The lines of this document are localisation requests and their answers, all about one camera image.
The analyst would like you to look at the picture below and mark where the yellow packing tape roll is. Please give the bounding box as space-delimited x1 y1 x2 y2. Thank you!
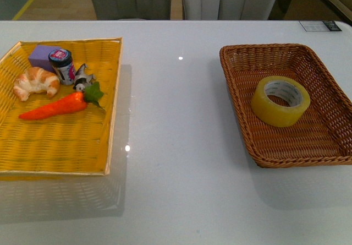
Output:
250 76 310 128

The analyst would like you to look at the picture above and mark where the yellow woven basket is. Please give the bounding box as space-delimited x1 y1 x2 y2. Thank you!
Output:
1 38 123 181

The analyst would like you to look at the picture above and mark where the brown wicker basket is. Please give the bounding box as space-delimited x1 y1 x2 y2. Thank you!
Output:
219 43 351 168

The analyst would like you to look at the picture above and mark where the toy carrot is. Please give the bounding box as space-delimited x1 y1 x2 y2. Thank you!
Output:
18 81 104 121

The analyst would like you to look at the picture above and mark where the panda figurine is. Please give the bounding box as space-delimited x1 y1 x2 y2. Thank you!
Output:
73 63 96 92

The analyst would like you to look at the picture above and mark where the dark jar pink lid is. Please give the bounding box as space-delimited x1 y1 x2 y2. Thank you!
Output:
48 48 76 85

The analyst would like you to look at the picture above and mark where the croissant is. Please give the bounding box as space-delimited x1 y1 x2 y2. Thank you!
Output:
13 67 61 101

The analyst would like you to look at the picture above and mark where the purple block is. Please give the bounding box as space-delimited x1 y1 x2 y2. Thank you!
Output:
28 45 61 74

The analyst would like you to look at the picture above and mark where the table label sticker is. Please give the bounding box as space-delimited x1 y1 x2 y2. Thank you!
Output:
299 20 341 32

